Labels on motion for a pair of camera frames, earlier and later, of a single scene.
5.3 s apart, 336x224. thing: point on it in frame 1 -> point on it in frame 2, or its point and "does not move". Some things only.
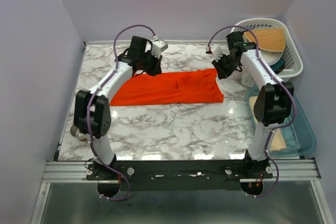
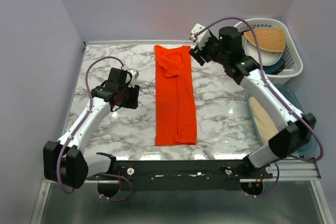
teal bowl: x=278 y=66 does not move
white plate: x=272 y=58 does not move
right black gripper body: x=226 y=65 -> x=211 y=52
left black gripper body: x=149 y=63 -> x=129 y=97
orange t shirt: x=198 y=86 -> x=175 y=97
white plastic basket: x=293 y=64 does not move
